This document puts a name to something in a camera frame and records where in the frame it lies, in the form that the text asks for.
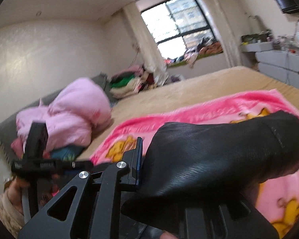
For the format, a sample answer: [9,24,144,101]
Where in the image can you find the black framed window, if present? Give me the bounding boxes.
[141,0,216,59]

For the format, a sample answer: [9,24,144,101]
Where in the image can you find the cream curtain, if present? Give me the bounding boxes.
[123,2,168,86]
[199,0,242,68]

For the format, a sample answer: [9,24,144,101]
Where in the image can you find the black leather garment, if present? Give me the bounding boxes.
[121,111,299,238]

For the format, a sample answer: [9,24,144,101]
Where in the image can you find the pile of folded clothes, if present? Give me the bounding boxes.
[109,65,158,99]

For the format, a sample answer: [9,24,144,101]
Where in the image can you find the cream right curtain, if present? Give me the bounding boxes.
[199,0,242,68]

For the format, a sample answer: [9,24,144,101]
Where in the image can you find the pink cartoon fleece blanket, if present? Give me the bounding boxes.
[90,90,299,238]

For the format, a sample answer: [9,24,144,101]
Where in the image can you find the grey dressing table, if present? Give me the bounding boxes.
[240,29,299,90]

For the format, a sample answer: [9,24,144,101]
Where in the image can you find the beige bed with cover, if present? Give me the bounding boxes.
[79,66,299,160]

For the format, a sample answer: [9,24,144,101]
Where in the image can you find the person's left hand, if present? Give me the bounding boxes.
[7,176,30,214]

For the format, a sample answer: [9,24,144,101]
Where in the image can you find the cream left curtain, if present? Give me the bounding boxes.
[123,2,168,86]

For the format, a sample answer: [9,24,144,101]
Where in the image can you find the clothes on window sill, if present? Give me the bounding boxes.
[165,37,223,68]

